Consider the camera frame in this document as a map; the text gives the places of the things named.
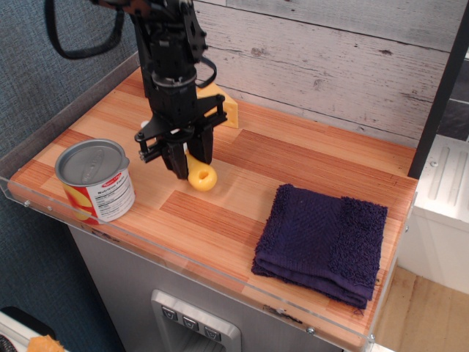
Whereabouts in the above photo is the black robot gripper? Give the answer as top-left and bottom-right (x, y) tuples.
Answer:
(142, 75), (226, 180)

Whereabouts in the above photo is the white knife yellow handle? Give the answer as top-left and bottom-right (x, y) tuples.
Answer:
(136, 119), (218, 191)

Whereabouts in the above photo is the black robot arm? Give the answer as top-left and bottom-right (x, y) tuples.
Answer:
(98, 1), (226, 180)

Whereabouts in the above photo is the toy tin can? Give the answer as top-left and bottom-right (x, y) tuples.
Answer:
(55, 139), (136, 224)

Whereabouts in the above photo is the yellow toy cheese wedge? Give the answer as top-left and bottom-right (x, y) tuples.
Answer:
(196, 83), (239, 129)

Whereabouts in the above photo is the silver toy fridge cabinet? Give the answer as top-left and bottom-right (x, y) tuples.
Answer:
(70, 228), (339, 351)

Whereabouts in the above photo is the folded purple towel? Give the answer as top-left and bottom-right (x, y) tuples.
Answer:
(251, 184), (388, 309)

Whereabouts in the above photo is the silver ice dispenser panel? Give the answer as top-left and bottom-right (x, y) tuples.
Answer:
(151, 290), (243, 352)

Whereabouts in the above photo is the black orange object corner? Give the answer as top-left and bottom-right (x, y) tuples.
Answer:
(1, 307), (56, 351)

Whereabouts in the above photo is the white toy sink unit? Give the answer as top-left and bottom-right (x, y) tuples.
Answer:
(398, 136), (468, 293)

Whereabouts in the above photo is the black braided cable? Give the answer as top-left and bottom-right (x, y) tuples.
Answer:
(44, 0), (125, 61)

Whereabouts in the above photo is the black right shelf post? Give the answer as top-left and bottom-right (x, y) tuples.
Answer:
(407, 1), (468, 180)

